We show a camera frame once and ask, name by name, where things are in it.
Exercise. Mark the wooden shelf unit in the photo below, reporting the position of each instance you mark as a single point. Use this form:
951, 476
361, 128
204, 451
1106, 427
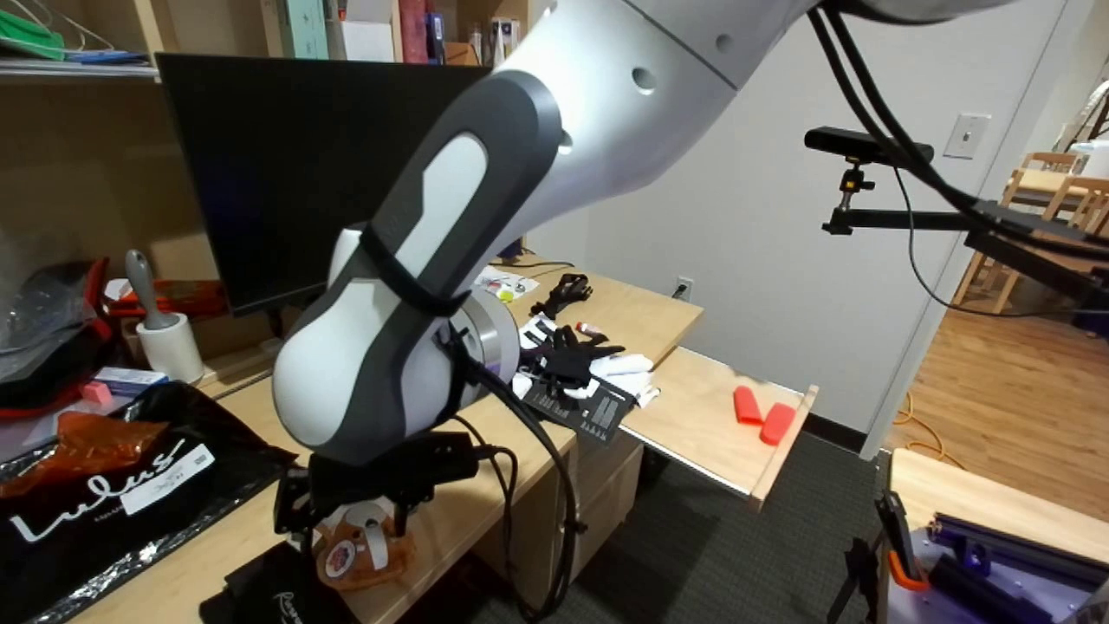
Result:
80, 174

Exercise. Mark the red fabric bag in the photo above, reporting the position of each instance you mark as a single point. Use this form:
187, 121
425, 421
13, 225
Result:
176, 300

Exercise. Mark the black tray with objects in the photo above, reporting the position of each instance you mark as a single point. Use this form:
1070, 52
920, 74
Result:
141, 508

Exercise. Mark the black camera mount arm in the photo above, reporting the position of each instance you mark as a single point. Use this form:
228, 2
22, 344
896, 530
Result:
924, 218

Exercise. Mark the black product tag card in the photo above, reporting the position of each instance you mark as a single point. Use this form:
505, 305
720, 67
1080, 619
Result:
589, 413

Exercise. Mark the white wall switch plate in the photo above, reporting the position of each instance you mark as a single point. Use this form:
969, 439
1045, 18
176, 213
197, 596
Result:
964, 133

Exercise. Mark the small wooden side table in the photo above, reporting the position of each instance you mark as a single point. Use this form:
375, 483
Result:
994, 497

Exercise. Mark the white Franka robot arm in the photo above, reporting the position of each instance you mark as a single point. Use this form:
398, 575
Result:
487, 218

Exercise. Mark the green shelf item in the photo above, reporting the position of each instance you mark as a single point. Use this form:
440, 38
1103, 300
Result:
27, 34

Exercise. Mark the long red plastic block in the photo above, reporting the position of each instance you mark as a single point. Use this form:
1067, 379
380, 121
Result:
779, 424

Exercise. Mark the orange plastic wrapper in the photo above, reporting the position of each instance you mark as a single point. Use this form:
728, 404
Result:
80, 451

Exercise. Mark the red book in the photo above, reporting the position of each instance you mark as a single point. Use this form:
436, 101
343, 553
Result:
413, 30

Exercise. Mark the black computer monitor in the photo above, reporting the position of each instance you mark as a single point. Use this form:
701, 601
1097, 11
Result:
280, 174

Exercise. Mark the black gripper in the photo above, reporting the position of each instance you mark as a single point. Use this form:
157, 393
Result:
394, 471

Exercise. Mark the wooden pull-out drawer tray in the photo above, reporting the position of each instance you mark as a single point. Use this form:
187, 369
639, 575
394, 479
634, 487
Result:
696, 433

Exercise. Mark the purple plastic tray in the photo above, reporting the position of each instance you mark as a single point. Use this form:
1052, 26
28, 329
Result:
1017, 567

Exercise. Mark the printed leaflet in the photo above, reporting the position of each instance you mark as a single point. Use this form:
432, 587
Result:
506, 282

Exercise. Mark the brown tape dispenser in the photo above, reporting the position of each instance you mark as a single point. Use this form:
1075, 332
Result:
349, 567

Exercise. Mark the wooden desk drawer cabinet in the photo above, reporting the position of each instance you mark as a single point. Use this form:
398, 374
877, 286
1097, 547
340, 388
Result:
602, 497

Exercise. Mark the grey plastic bag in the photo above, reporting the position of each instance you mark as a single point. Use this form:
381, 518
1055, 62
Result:
40, 315

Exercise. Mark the small red plastic block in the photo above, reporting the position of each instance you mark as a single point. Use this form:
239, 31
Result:
745, 404

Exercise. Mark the white box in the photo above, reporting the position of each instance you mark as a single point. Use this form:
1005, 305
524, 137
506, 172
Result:
365, 34

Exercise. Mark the wooden chair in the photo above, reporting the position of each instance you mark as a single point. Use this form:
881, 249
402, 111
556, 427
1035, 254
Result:
1042, 231

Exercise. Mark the teal flat box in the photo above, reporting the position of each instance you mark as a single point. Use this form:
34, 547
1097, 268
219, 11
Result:
305, 30

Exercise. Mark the white paper sheets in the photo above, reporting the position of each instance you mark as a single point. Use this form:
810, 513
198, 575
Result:
629, 371

